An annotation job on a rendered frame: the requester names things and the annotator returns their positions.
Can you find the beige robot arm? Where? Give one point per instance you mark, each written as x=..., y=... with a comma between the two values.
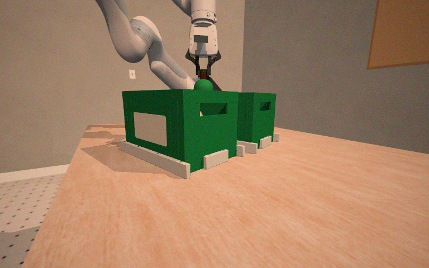
x=133, y=39

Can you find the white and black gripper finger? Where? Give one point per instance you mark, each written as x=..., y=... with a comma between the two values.
x=195, y=61
x=211, y=61

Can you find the green crate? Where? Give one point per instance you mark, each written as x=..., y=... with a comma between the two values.
x=255, y=116
x=169, y=122

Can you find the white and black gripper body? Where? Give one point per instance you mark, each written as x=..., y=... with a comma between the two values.
x=199, y=48

